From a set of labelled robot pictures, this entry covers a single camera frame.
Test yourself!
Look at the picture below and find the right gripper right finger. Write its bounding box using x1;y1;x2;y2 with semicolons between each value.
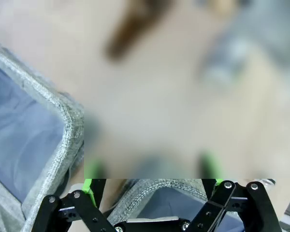
190;152;281;232

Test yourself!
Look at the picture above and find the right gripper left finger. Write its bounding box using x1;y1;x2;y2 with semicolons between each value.
33;158;117;232

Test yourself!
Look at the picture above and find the grey fabric basket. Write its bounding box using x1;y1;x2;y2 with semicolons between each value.
105;178;244;232
0;41;85;232

